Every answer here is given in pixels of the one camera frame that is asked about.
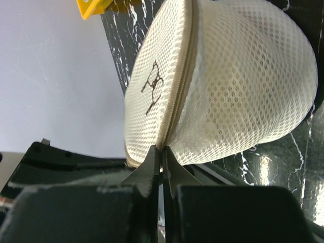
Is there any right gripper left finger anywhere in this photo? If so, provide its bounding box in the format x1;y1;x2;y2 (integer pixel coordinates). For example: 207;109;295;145
1;146;159;242

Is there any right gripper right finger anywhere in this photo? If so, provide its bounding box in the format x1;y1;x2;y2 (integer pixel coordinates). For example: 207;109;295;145
162;148;314;242

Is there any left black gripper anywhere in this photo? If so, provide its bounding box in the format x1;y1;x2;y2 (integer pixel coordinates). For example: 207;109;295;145
0;138;132;200

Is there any white mesh laundry bag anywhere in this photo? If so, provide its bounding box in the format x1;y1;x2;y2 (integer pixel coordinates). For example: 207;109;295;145
125;1;318;167

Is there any yellow plastic bin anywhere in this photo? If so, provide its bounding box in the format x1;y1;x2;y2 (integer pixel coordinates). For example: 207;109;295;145
76;0;113;20

